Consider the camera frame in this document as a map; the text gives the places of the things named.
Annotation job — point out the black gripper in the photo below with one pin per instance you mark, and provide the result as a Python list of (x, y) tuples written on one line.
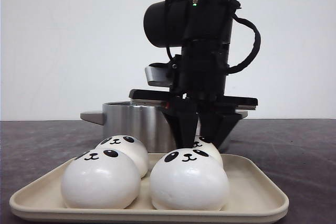
[(200, 72)]

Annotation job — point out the panda bun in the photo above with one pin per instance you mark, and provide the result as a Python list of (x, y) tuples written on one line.
[(205, 145), (132, 147), (101, 178), (188, 179)]

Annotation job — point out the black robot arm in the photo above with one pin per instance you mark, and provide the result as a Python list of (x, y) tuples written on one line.
[(195, 101)]

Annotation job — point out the stainless steel steamer pot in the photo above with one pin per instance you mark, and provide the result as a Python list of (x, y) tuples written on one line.
[(145, 119)]

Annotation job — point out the beige rectangular tray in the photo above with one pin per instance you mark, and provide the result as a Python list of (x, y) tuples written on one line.
[(254, 198)]

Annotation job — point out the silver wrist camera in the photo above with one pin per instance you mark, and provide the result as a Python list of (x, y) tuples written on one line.
[(158, 75)]

